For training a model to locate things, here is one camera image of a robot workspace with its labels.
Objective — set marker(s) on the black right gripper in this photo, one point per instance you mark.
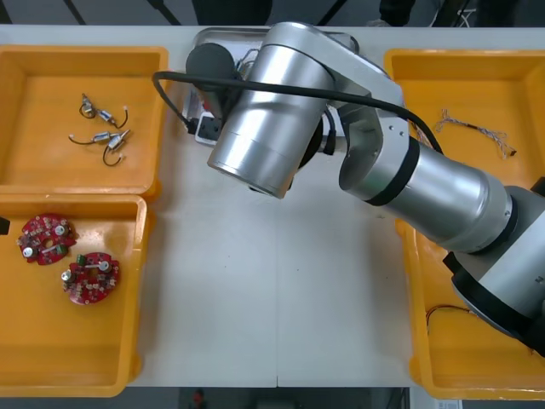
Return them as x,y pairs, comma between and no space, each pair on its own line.
221,111

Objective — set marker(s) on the steel tray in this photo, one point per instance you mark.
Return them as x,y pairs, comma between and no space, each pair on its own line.
221,33

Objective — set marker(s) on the silver-black right robot arm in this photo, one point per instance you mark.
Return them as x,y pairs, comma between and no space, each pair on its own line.
277,106

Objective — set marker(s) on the yellow-orange plastic bin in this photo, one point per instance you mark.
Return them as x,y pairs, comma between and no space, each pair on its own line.
64,341
468,370
468,76
127,85

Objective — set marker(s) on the black stand leg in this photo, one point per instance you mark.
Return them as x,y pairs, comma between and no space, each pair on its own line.
166,12
332,12

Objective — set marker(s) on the person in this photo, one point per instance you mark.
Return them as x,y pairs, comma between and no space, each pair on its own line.
396,8

